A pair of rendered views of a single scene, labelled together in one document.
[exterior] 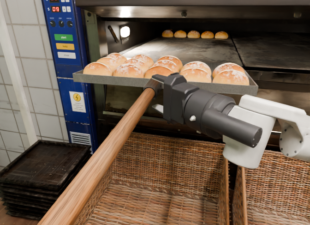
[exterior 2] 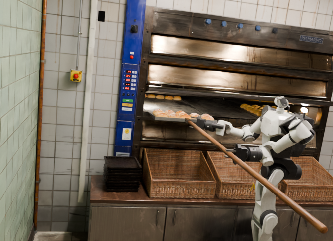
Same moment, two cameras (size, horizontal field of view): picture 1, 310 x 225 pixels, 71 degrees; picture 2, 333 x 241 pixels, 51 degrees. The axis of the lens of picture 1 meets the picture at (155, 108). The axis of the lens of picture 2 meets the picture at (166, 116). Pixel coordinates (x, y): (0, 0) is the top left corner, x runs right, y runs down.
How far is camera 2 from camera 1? 2.44 m
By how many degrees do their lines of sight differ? 29
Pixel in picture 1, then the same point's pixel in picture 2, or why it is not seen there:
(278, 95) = not seen: hidden behind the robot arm
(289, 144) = (228, 131)
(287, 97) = not seen: hidden behind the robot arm
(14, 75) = (86, 119)
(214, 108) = (213, 122)
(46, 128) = (96, 153)
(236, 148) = (219, 131)
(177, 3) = (188, 92)
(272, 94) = not seen: hidden behind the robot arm
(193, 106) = (207, 123)
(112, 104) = (145, 134)
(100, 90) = (139, 127)
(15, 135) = (67, 161)
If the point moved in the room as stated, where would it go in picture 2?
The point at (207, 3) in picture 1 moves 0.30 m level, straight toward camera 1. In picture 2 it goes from (198, 93) to (210, 99)
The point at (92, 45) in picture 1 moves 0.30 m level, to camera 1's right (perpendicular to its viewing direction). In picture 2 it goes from (139, 105) to (169, 106)
